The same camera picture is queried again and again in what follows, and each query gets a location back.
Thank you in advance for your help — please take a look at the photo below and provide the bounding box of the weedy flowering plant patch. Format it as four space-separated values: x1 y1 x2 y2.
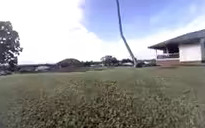
9 77 205 128

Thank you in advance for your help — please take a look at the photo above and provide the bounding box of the distant row of trees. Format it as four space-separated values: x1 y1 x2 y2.
17 55 158 74

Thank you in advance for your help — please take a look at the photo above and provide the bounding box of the tall leaning palm trunk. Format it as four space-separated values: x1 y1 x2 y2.
115 0 139 68

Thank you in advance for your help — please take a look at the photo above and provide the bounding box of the white building with dark roof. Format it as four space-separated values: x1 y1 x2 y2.
147 27 205 65

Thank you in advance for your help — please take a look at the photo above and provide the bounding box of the large dark tree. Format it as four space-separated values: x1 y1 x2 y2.
0 19 24 72

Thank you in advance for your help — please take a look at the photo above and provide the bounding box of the green grass field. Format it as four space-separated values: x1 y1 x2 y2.
0 65 205 128

